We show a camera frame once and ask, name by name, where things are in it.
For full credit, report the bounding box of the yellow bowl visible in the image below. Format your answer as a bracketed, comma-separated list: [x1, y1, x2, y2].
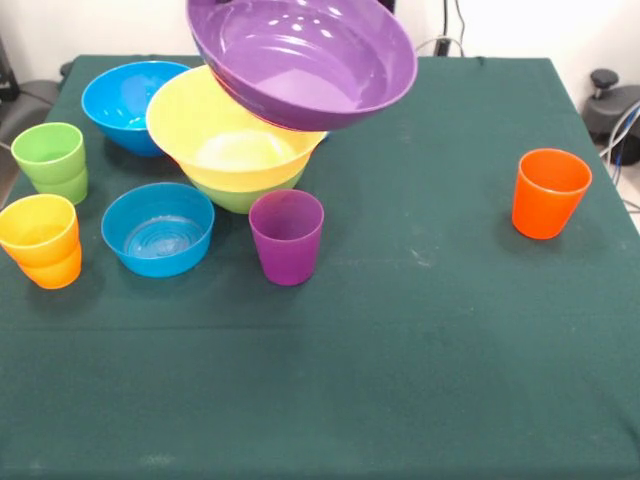
[145, 64, 327, 193]

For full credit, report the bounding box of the purple bowl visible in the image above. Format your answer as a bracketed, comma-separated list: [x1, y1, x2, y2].
[185, 0, 419, 133]

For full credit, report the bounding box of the purple cup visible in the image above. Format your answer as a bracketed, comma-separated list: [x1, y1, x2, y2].
[248, 188, 326, 286]

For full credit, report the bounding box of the green bowl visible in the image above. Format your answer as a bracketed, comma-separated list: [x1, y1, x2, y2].
[189, 167, 307, 215]

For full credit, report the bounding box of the dark green table cloth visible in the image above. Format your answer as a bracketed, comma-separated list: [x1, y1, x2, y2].
[0, 53, 640, 480]

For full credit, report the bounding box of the small blue bowl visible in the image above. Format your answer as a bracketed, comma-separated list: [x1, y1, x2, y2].
[100, 182, 216, 279]

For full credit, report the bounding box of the red-orange cup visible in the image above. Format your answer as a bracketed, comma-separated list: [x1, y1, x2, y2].
[511, 148, 594, 240]

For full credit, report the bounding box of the large blue bowl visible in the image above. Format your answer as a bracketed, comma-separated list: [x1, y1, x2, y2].
[81, 60, 194, 158]

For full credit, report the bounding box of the green cup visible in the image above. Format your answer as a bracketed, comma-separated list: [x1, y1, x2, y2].
[10, 122, 87, 189]
[34, 167, 90, 206]

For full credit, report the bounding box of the orange cup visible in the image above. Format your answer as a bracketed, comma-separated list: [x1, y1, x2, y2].
[18, 244, 83, 291]

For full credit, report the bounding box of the yellow cup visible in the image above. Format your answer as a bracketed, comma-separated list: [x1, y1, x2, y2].
[0, 193, 81, 269]

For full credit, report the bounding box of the black stand with knob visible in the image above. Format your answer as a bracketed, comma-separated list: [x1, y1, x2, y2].
[582, 68, 640, 166]

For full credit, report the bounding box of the dark equipment box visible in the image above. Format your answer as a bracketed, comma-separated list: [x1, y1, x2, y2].
[0, 37, 21, 104]

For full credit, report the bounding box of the black cable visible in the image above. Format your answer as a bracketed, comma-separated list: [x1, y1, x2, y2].
[442, 0, 466, 51]

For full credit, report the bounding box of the blue cable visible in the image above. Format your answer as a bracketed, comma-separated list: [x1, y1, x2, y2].
[598, 97, 640, 169]

